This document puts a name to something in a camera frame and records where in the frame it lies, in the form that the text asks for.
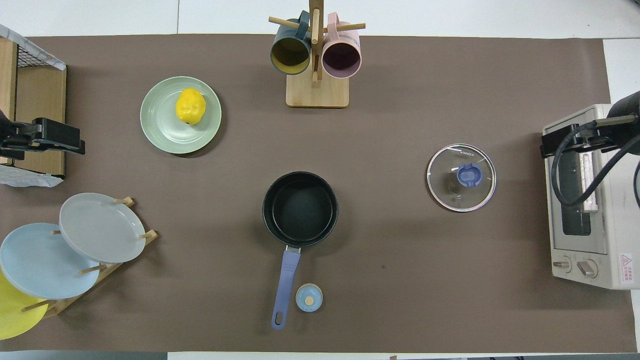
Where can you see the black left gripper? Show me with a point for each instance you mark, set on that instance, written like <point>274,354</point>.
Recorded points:
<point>12,141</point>

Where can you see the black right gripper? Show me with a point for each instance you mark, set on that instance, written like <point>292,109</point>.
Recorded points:
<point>627,125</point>

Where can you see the glass lid with blue knob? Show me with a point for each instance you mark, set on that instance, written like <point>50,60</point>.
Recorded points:
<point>450,187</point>

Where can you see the grey plate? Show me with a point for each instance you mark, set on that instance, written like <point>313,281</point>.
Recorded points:
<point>102,227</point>

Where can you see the green plate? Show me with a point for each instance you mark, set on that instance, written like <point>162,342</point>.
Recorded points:
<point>160,122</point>

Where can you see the light blue plate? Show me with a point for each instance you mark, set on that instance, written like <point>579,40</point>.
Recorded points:
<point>42,262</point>

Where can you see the wooden plate rack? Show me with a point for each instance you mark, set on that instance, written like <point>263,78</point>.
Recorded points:
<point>60,304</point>

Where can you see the yellow plate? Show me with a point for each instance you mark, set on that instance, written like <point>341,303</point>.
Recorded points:
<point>15,317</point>

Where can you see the wooden shelf boards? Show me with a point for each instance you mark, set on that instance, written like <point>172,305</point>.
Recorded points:
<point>42,95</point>

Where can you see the white patterned cloth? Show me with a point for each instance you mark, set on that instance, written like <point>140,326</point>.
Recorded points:
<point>25,177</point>
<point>35,47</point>

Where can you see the beige toaster oven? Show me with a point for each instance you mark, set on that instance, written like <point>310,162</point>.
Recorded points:
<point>615,240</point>

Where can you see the brown table mat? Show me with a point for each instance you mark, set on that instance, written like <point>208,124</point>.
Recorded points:
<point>400,280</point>

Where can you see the pink mug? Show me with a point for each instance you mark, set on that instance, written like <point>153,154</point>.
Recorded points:
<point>341,57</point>

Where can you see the teal mug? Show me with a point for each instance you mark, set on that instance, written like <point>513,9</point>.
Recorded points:
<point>291,52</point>

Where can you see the wooden mug tree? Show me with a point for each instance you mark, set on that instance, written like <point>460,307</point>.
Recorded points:
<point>317,92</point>

